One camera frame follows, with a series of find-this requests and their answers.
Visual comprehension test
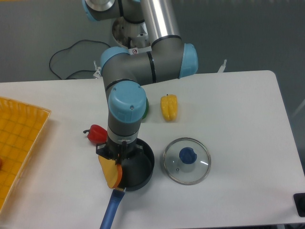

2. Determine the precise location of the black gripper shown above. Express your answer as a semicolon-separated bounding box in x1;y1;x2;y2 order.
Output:
96;139;143;164

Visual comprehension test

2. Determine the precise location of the orange toy bread slice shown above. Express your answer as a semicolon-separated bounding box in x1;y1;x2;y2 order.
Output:
98;156;122;188

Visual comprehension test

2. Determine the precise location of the glass lid with blue knob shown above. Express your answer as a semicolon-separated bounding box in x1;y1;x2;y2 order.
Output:
163;137;211;186

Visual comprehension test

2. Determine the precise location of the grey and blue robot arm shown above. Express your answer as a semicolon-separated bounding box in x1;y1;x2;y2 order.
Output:
82;0;198;164

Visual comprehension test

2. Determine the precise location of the red toy bell pepper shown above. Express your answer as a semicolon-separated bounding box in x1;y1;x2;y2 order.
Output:
83;125;107;144

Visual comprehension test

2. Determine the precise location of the green toy bell pepper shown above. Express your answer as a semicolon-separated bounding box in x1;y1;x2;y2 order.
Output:
142;98;149;120

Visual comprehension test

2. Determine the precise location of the yellow toy bell pepper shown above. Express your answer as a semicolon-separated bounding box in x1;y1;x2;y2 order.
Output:
160;94;178;122

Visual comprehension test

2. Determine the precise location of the yellow plastic basket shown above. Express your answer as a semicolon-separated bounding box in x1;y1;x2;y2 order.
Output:
0;97;51;209

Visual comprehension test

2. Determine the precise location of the black object at table edge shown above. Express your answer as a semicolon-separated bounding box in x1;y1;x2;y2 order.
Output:
293;193;305;218

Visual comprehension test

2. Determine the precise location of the black saucepan with blue handle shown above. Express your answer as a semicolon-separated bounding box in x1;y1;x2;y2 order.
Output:
100;138;155;229

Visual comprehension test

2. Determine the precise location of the white left table bracket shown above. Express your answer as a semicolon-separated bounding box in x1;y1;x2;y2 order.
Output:
93;61;102;79

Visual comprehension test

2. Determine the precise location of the white table bracket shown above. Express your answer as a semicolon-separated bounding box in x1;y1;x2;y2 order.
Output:
217;59;227;73
93;61;102;79

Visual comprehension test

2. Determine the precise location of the black cable on floor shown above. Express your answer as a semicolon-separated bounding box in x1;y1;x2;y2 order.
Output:
49;39;112;80

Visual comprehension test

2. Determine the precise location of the white right table bracket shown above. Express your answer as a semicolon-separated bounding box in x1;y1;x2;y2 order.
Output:
217;59;227;73

